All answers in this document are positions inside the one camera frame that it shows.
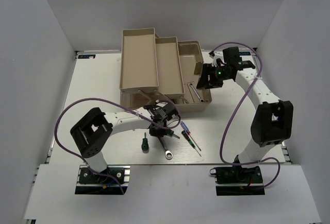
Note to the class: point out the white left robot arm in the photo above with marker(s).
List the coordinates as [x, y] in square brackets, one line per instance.
[93, 130]

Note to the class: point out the blue red handled screwdriver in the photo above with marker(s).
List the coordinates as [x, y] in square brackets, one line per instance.
[186, 129]

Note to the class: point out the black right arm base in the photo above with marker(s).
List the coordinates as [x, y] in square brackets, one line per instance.
[237, 174]

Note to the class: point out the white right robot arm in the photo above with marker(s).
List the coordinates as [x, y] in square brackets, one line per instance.
[272, 122]

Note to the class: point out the large chrome ratchet wrench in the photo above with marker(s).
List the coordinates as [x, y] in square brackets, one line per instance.
[168, 154]

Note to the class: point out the small chrome wrench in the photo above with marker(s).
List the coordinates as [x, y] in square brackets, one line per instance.
[196, 92]

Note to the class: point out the beige plastic toolbox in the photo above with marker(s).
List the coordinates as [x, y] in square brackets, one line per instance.
[154, 68]

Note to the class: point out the black green precision screwdriver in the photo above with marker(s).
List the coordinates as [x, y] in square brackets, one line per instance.
[185, 135]

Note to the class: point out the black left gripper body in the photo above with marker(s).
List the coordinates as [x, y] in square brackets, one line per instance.
[164, 122]

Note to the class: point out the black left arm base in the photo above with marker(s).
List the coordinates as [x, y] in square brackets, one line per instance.
[107, 177]

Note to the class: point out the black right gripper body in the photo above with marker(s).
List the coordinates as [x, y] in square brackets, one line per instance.
[223, 74]

